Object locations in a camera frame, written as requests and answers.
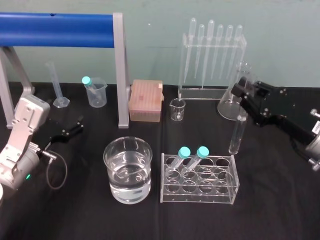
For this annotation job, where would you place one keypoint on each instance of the grey tube stand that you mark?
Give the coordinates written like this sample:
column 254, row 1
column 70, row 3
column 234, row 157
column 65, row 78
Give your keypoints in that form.
column 15, row 67
column 121, row 75

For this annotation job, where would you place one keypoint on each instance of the clear glass conical flask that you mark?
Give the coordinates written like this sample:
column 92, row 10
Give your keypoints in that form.
column 228, row 107

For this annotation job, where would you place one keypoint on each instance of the blue plastic tube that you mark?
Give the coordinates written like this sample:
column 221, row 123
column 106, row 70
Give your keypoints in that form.
column 55, row 30

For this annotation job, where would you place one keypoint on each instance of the clear acrylic pipette rack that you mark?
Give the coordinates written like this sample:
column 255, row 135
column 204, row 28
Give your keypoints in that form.
column 200, row 93

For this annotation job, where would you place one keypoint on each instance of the large glass beaker with water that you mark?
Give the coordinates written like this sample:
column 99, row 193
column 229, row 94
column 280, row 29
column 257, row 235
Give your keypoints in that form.
column 128, row 175

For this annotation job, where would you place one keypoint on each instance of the clear glass test tube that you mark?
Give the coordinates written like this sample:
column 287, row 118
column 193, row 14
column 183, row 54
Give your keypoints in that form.
column 237, row 135

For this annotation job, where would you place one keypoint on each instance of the clear plastic pipette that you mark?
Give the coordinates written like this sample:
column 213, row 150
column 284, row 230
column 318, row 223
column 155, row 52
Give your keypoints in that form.
column 239, row 32
column 201, row 31
column 219, row 31
column 210, row 27

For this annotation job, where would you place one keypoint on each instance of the black table cloth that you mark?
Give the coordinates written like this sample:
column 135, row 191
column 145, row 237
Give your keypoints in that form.
column 262, row 200

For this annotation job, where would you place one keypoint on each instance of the clear graduated cylinder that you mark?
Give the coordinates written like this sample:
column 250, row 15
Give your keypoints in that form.
column 57, row 85

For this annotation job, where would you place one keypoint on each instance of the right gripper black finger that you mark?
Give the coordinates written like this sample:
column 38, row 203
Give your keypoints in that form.
column 255, row 112
column 241, row 88

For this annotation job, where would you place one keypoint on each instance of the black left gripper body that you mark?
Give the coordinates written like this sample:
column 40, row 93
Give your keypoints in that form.
column 53, row 127

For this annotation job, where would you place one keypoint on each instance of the clear plastic beaker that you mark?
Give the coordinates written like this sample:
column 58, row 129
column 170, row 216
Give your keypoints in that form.
column 100, row 97

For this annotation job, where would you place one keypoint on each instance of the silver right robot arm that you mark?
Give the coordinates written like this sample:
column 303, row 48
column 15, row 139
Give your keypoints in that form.
column 314, row 147

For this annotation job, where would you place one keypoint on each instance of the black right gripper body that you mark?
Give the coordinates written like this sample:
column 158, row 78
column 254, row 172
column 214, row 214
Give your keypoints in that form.
column 277, row 105

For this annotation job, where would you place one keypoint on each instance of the beige pipette tip box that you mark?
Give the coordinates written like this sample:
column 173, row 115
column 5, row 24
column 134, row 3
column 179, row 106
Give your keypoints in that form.
column 145, row 100

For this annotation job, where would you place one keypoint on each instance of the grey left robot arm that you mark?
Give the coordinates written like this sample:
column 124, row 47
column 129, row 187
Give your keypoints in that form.
column 22, row 117

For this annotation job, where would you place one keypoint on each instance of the clear acrylic test tube rack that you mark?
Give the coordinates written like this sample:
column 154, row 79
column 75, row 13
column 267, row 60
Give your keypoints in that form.
column 200, row 197

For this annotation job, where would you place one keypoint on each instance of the teal capped centrifuge tube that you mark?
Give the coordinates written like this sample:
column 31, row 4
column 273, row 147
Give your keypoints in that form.
column 184, row 152
column 86, row 80
column 202, row 151

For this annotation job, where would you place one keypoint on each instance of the small glass beaker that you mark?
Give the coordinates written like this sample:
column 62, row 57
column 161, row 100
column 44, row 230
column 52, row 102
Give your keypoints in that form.
column 177, row 111

